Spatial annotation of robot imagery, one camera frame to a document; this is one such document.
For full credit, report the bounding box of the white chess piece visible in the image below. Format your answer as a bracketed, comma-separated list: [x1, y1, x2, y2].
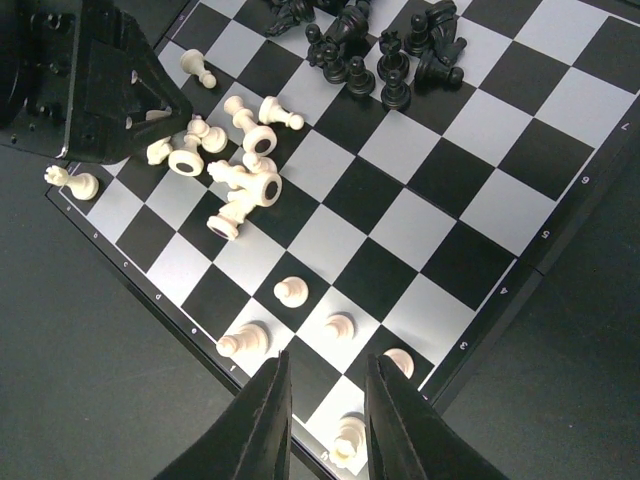
[216, 323, 269, 358]

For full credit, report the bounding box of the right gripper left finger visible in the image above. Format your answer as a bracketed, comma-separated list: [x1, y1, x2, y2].
[156, 351, 292, 480]

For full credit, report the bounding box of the white piece corner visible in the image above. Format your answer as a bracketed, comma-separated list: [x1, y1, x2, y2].
[329, 416, 366, 468]

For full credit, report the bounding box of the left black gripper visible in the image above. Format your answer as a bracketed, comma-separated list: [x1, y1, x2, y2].
[1, 1, 193, 164]

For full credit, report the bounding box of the pile of white chess pieces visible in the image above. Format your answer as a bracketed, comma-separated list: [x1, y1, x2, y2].
[144, 48, 306, 242]

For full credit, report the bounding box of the white pawn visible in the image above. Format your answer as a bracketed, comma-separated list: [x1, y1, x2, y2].
[273, 276, 309, 308]

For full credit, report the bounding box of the pile of black chess pieces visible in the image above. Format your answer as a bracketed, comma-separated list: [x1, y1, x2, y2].
[258, 1, 467, 117]

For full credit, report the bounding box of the black and silver chessboard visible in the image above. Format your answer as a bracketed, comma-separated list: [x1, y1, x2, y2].
[48, 1, 639, 479]

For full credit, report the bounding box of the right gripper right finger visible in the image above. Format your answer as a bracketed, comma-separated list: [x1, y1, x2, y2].
[364, 355, 507, 480]

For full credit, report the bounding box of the white rook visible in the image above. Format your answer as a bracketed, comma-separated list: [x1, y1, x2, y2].
[44, 165, 99, 201]

